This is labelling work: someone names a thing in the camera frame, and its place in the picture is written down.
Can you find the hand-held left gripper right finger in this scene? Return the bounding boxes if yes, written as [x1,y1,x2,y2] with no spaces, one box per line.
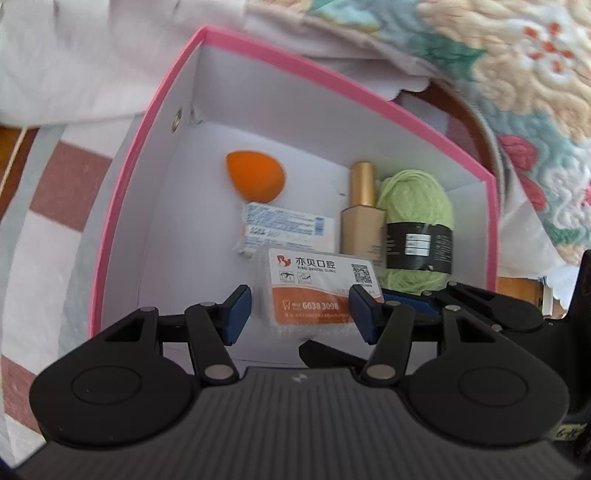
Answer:
[349,284,491,385]

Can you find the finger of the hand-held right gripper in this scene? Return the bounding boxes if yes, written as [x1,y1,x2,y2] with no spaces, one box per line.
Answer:
[382,280,546,334]
[298,339,371,371]

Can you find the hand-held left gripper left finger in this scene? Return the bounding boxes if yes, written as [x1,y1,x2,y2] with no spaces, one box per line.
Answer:
[104,284,253,385]

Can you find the clear floss box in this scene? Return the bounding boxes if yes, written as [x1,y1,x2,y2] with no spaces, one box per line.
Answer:
[252,246,385,331]

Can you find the foundation bottle with gold cap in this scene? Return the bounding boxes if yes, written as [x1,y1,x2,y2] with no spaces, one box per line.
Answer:
[340,161,387,278]

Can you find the pink cardboard box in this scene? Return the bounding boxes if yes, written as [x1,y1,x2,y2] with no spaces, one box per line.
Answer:
[90,25,501,366]

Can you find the white and blue toothpaste box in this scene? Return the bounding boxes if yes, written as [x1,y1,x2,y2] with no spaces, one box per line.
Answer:
[236,200,337,260]

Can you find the green yarn ball, black label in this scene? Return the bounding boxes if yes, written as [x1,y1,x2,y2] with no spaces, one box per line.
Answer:
[376,169,456,297]

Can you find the orange makeup sponge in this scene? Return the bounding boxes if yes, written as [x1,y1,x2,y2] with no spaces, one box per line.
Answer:
[225,150,286,204]

